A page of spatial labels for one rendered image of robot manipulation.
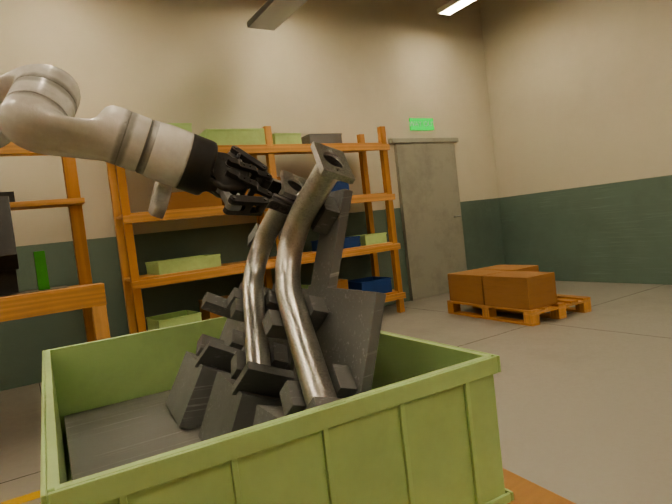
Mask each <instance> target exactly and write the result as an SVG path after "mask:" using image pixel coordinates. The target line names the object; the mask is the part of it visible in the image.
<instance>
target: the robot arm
mask: <svg viewBox="0 0 672 504"><path fill-rule="evenodd" d="M80 99H81V93H80V89H79V86H78V84H77V82H76V81H75V80H74V78H73V77H72V76H71V75H70V74H68V73H67V72H66V71H64V70H62V69H60V68H58V67H55V66H52V65H47V64H29V65H25V66H21V67H18V68H16V69H13V70H11V71H9V72H7V73H5V74H3V75H1V76H0V148H2V147H4V146H6V145H7V144H8V143H10V142H13V143H14V144H16V145H17V146H19V147H21V148H23V149H26V150H28V151H31V152H34V153H38V154H44V155H51V156H61V157H71V158H80V159H90V160H100V161H105V162H108V163H111V164H114V165H116V166H119V167H122V168H125V169H128V170H130V171H133V172H135V171H136V173H139V174H141V175H143V176H145V177H147V178H149V179H151V180H154V181H155V183H154V188H153V192H152V196H151V201H150V205H149V210H148V212H149V213H150V215H151V216H154V217H158V218H161V219H163V217H164V215H165V212H166V210H167V206H168V203H169V199H170V196H171V191H172V187H174V188H177V189H180V190H182V191H185V192H188V193H191V194H194V195H200V194H201V193H202V192H205V191H207V192H210V193H211V194H213V195H214V196H216V197H218V198H221V199H222V200H223V202H224V204H225V206H224V208H223V212H224V213H225V214H227V215H246V216H261V215H262V214H263V212H264V210H265V209H266V208H270V209H273V210H275V211H278V212H281V213H283V214H287V215H288V214H289V211H290V209H291V207H292V205H293V203H294V201H295V200H292V199H290V198H287V197H284V196H282V195H279V194H278V193H279V192H280V190H281V181H280V180H277V179H275V178H272V175H271V174H270V173H267V169H268V167H267V166H266V165H265V164H263V163H261V162H260V161H258V160H257V159H255V158H254V157H252V156H251V155H249V154H248V153H246V152H245V151H243V150H242V149H240V148H239V147H237V146H235V145H233V146H232V147H231V149H230V151H229V152H228V153H223V152H218V145H217V143H216V142H214V141H212V140H209V139H207V138H204V137H202V136H199V135H197V134H194V133H192V132H189V131H187V130H184V129H182V128H179V127H176V126H174V125H171V124H167V123H163V122H159V121H156V120H153V119H150V118H148V117H145V116H143V115H140V114H138V113H135V112H131V111H130V110H128V109H125V108H122V107H119V106H115V105H110V106H107V107H105V108H104V109H103V110H102V111H101V112H100V113H99V114H98V115H97V116H96V117H95V118H92V119H86V118H75V115H76V112H77V110H78V108H79V105H80ZM251 164H252V165H251ZM257 168H258V170H257ZM247 189H249V191H248V193H247V194H246V195H245V193H246V191H247ZM255 193H257V194H259V195H262V197H261V196H254V194H255ZM253 206H256V207H253Z"/></svg>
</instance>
